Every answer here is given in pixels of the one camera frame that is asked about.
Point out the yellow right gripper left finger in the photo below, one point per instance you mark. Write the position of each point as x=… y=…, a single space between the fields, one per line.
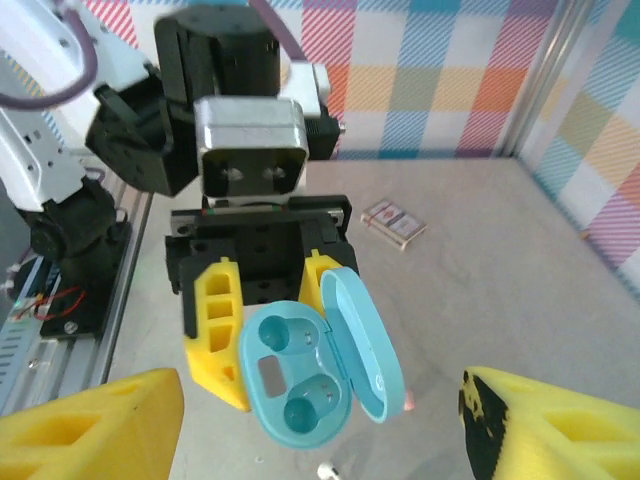
x=100 y=430

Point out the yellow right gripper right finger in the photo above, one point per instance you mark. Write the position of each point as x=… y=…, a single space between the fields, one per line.
x=560 y=450

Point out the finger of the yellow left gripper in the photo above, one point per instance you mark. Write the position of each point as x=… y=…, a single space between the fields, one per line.
x=197 y=360
x=312 y=280

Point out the teal earbud charging case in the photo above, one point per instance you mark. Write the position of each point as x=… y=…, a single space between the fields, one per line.
x=300 y=360

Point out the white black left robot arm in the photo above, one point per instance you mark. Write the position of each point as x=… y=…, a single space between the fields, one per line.
x=30 y=150

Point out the small playing card box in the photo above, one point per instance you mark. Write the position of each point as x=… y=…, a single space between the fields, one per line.
x=395 y=222

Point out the white earbud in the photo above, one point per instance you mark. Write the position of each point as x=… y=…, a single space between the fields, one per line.
x=327 y=471

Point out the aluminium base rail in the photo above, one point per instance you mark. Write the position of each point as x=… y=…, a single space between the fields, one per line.
x=115 y=300

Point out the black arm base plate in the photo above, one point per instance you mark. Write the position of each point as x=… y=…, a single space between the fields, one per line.
x=75 y=320

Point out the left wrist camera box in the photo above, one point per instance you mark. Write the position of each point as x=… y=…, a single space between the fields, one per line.
x=250 y=125

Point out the aluminium frame post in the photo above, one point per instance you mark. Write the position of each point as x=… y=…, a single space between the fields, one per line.
x=540 y=75

